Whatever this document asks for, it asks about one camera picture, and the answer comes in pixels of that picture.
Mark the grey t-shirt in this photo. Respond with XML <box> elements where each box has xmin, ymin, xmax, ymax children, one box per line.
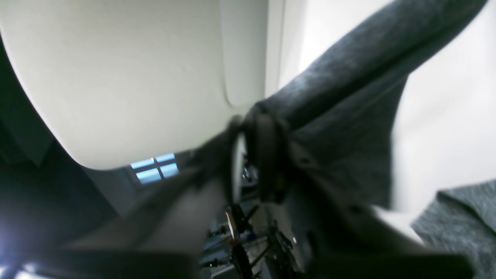
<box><xmin>250</xmin><ymin>0</ymin><xmax>496</xmax><ymax>279</ymax></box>

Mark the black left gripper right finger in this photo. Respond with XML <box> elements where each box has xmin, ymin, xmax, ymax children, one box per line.
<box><xmin>242</xmin><ymin>114</ymin><xmax>474</xmax><ymax>279</ymax></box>

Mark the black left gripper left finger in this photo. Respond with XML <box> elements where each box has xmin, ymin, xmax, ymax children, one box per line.
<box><xmin>23</xmin><ymin>116</ymin><xmax>244</xmax><ymax>279</ymax></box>

